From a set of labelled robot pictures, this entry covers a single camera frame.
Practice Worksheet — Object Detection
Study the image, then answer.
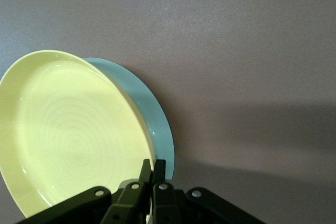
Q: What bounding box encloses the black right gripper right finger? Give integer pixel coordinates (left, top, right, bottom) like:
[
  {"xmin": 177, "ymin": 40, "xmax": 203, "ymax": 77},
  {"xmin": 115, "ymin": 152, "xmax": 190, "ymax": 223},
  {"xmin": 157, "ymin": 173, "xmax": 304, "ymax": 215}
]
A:
[{"xmin": 152, "ymin": 158, "xmax": 266, "ymax": 224}]

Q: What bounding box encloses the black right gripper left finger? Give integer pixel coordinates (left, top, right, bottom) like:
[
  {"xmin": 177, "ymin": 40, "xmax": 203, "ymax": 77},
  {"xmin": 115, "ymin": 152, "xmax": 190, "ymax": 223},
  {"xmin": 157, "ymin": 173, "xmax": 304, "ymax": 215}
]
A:
[{"xmin": 15, "ymin": 158, "xmax": 154, "ymax": 224}]

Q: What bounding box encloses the yellow round plate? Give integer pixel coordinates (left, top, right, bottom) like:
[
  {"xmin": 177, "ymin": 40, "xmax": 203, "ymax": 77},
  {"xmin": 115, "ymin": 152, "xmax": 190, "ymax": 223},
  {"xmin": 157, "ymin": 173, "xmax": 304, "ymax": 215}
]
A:
[{"xmin": 0, "ymin": 49, "xmax": 156, "ymax": 219}]

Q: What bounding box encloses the pale green round plate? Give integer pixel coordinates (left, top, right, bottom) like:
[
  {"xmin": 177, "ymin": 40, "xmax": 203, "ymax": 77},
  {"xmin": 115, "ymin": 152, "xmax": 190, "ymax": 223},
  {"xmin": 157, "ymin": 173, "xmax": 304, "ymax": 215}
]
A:
[{"xmin": 82, "ymin": 57, "xmax": 176, "ymax": 180}]

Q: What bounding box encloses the brown table cover mat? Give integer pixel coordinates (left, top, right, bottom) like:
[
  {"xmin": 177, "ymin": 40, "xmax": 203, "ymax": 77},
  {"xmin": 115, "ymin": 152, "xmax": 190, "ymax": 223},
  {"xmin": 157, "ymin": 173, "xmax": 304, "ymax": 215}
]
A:
[{"xmin": 0, "ymin": 0, "xmax": 336, "ymax": 224}]

